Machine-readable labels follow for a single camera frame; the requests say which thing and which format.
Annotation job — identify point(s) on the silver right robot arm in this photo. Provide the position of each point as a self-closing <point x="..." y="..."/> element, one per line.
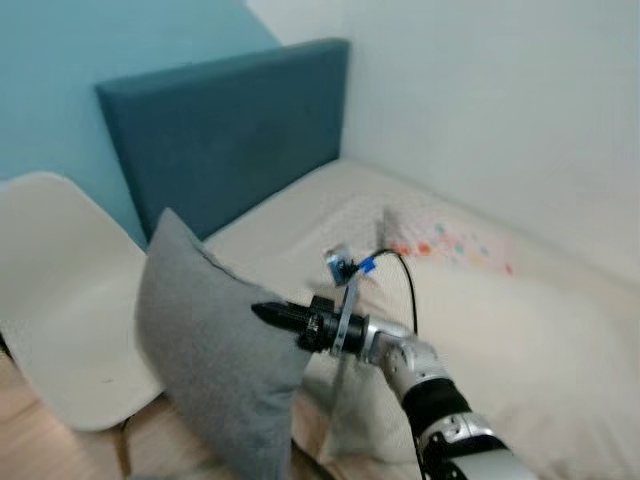
<point x="440" y="400"/>

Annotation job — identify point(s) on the white pillow with coloured dots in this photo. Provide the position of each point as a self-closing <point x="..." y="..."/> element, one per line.
<point x="450" y="240"/>

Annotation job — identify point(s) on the white plastic chair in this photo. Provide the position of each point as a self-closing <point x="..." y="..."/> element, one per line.
<point x="60" y="300"/>

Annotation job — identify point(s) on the cream bed mattress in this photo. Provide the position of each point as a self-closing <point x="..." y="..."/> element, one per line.
<point x="300" y="210"/>

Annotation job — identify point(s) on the grey square pillow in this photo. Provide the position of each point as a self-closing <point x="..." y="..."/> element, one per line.
<point x="205" y="350"/>

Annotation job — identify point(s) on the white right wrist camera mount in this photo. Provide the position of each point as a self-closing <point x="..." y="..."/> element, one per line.
<point x="347" y="300"/>

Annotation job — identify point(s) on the blue upholstered headboard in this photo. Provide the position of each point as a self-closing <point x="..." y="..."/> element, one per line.
<point x="230" y="130"/>

